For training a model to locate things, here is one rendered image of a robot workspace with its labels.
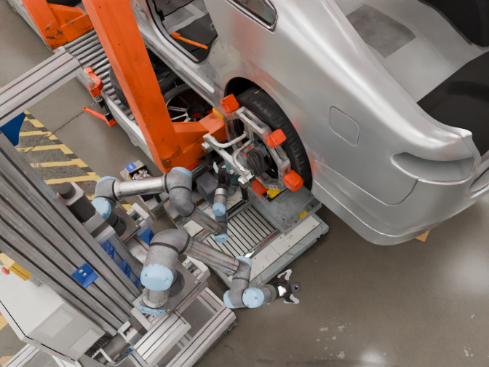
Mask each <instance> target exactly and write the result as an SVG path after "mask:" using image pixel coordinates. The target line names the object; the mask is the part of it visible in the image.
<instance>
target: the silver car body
mask: <svg viewBox="0 0 489 367"><path fill-rule="evenodd" d="M129 2H130V5H131V7H132V11H133V14H134V16H135V19H136V22H137V24H138V28H139V30H140V34H141V36H142V39H143V42H144V44H145V45H146V46H147V47H148V48H149V49H150V50H151V51H152V52H153V53H155V54H156V55H157V56H158V57H159V58H160V59H161V60H162V61H163V62H164V63H165V64H166V65H167V66H168V67H169V68H170V69H171V70H173V71H174V72H175V73H176V74H177V75H178V76H179V77H180V78H181V79H182V80H183V81H184V82H185V83H186V84H187V85H188V86H189V87H191V88H192V89H193V90H194V91H195V92H197V93H198V94H199V95H200V96H201V97H202V98H204V99H205V100H206V101H207V102H208V103H209V104H210V105H211V106H212V107H213V108H215V109H216V110H217V111H218V112H219V113H221V114H222V115H223V116H224V115H225V111H224V109H223V107H222V105H221V104H220V102H219V101H220V100H222V99H223V86H224V84H225V83H226V80H227V79H228V78H230V77H232V76H243V77H246V78H248V79H250V80H252V81H254V82H255V83H256V84H258V85H259V86H261V87H262V88H263V89H264V90H265V91H266V92H267V93H268V94H269V95H270V96H271V97H272V98H273V99H274V100H275V101H276V102H277V103H278V104H279V105H280V107H281V108H282V109H283V111H284V112H285V113H286V115H287V116H288V118H289V119H290V121H291V122H292V124H293V126H294V127H295V129H296V130H297V132H298V134H299V136H300V138H301V140H302V142H303V145H304V147H305V149H306V152H307V154H308V157H309V161H310V164H311V169H312V174H313V189H312V192H311V193H312V194H313V195H314V196H315V197H316V198H317V199H318V200H320V201H321V202H322V203H323V204H324V205H326V206H327V207H328V208H329V209H330V210H331V211H333V212H334V214H336V215H337V216H338V217H339V218H340V219H341V220H342V221H344V222H345V223H346V224H347V225H348V226H350V227H351V228H352V229H353V230H354V231H355V232H356V233H357V234H358V235H360V236H361V237H363V238H364V239H365V240H367V241H368V242H371V243H373V244H376V245H396V244H400V243H403V242H407V241H409V240H412V239H414V238H417V237H419V236H421V235H422V234H424V233H426V232H428V231H429V230H431V229H433V228H434V227H436V226H437V225H439V224H441V223H442V222H443V221H446V220H448V219H449V218H451V217H453V216H455V215H457V214H459V213H460V212H462V211H463V210H466V209H467V208H468V207H470V206H471V205H473V204H474V203H476V202H477V201H479V200H481V199H482V198H483V197H484V196H486V195H487V194H489V0H129Z"/></svg>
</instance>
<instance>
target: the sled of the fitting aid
mask: <svg viewBox="0 0 489 367"><path fill-rule="evenodd" d="M247 193H248V196H249V198H250V201H251V203H252V204H254V206H256V208H257V209H259V211H260V212H262V214H263V215H264V216H265V217H267V219H268V220H270V222H271V223H273V224H274V225H275V226H276V227H277V228H278V229H279V230H280V231H281V232H282V233H283V234H284V235H285V236H286V235H288V234H289V233H290V232H291V231H292V230H294V229H295V228H296V227H297V226H299V225H300V224H301V223H302V222H304V221H305V220H306V219H307V218H308V217H309V216H311V215H312V214H313V213H315V212H316V211H317V210H319V209H320V208H321V207H322V202H321V201H320V200H318V199H317V198H316V197H315V196H314V199H313V200H312V201H311V202H310V203H309V204H307V205H306V206H305V207H303V208H302V209H301V210H299V211H298V212H297V213H296V214H295V215H293V216H292V217H291V218H289V219H288V220H287V221H286V222H284V223H283V222H282V221H281V220H280V219H279V218H278V217H277V216H276V215H275V214H274V213H273V212H272V211H271V210H269V209H268V208H267V207H266V206H265V205H264V204H263V203H262V202H261V201H260V200H259V199H258V198H257V197H256V196H255V195H254V194H253V193H252V192H251V191H250V190H249V189H248V186H247Z"/></svg>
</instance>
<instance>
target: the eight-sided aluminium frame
mask: <svg viewBox="0 0 489 367"><path fill-rule="evenodd" d="M247 117H248V118H249V119H248V118H247ZM235 119H240V120H241V121H243V122H244V123H245V124H246V125H247V126H248V127H249V128H250V129H252V130H253V131H254V132H255V133H256V134H258V135H259V136H260V138H261V139H262V141H263V142H264V144H265V145H266V148H267V149H268V150H269V152H270V154H271V156H272V157H273V159H274V161H275V162H276V164H277V167H278V178H279V179H274V178H271V177H270V176H269V175H268V174H267V173H265V172H263V173H262V174H261V175H262V176H263V177H264V178H265V179H266V180H264V179H263V178H262V177H261V176H260V175H259V176H258V177H256V179H257V180H259V181H260V182H261V183H262V184H263V186H264V187H266V188H267V189H275V190H280V191H284V190H285V189H286V188H287V187H286V186H285V185H284V184H283V176H284V175H286V174H287V173H289V172H290V166H291V164H290V161H289V158H288V157H287V156H286V154H285V153H284V151H283V149H282V147H281V146H280V145H278V146H276V147H275V149H276V150H277V152H278V154H279V156H280V157H281V159H280V158H279V156H278V154H277V153H276V151H275V150H274V148H272V149H271V148H270V147H269V145H268V144H267V142H266V141H265V140H264V139H265V137H267V136H268V135H270V134H271V133H273V131H272V130H271V128H270V127H269V126H268V125H266V124H265V123H263V122H262V121H261V120H260V119H259V118H257V116H255V115H254V114H253V113H251V112H250V111H249V110H248V109H247V108H245V107H244V106H242V107H241V108H238V109H237V110H235V111H233V112H232V113H230V114H225V115H224V116H223V121H224V125H225V129H226V135H227V139H228V142H230V141H232V140H234V139H235V138H238V134H237V129H236V122H235ZM250 120H252V121H254V122H255V123H256V124H257V125H258V126H257V125H255V124H254V123H253V122H252V121H250ZM260 128H261V129H260ZM237 145H238V146H239V147H241V146H242V145H243V144H242V142H241V141H240V142H238V143H237ZM232 148H233V150H234V151H236V150H237V149H238V147H237V146H236V144H234V145H233V146H232Z"/></svg>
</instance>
